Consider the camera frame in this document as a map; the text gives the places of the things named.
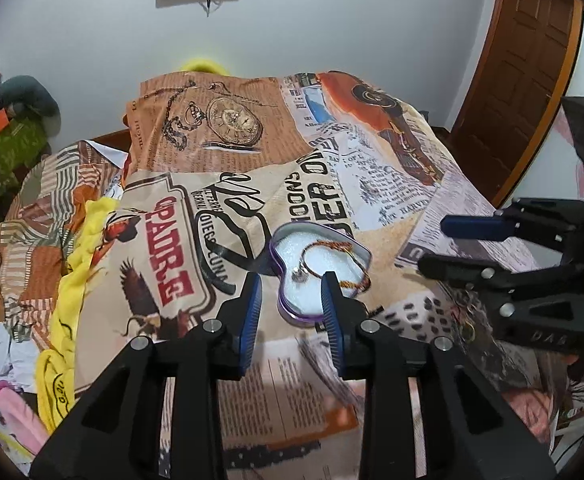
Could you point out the newspaper print bed quilt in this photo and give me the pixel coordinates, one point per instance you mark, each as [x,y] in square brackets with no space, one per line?
[217,165]

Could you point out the silver pendant charm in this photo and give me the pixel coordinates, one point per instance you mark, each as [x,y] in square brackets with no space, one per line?
[300,273]

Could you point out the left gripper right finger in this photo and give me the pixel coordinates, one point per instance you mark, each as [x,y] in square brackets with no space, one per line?
[469,429]

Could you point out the yellow cloth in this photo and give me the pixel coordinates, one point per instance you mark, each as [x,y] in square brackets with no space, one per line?
[55,368]

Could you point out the brown wooden door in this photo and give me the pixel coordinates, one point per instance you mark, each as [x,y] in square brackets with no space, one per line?
[525,67]

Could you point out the purple heart-shaped tin box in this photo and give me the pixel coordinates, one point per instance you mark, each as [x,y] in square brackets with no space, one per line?
[324,250]

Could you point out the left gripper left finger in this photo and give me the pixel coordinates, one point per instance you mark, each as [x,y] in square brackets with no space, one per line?
[114,430]

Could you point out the white wardrobe door with hearts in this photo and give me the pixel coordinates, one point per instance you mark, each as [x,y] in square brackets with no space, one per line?
[556,171]

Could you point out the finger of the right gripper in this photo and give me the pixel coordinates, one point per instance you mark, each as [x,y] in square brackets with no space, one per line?
[475,228]
[458,272]

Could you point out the pink plush toy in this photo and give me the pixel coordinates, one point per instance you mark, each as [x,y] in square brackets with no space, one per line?
[21,421]

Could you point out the striped patchwork blanket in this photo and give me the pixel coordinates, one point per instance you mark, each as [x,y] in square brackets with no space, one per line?
[38,235]

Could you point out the green patterned cloth pile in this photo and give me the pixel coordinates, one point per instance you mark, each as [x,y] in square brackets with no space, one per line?
[21,144]

